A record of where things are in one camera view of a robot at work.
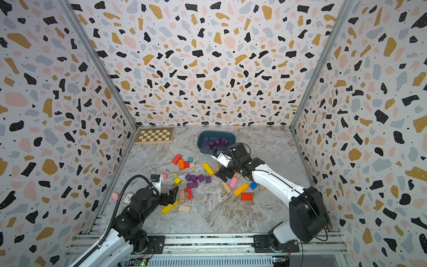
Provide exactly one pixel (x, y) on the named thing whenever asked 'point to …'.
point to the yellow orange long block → (241, 189)
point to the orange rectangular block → (181, 164)
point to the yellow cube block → (177, 181)
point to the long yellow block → (208, 169)
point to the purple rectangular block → (192, 184)
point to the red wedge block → (247, 196)
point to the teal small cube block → (190, 159)
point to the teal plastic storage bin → (209, 140)
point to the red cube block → (186, 164)
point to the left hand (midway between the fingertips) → (171, 186)
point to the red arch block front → (190, 196)
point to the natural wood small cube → (192, 166)
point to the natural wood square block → (184, 208)
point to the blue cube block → (253, 185)
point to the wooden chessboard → (154, 136)
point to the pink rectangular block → (233, 182)
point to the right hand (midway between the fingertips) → (223, 162)
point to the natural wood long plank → (226, 187)
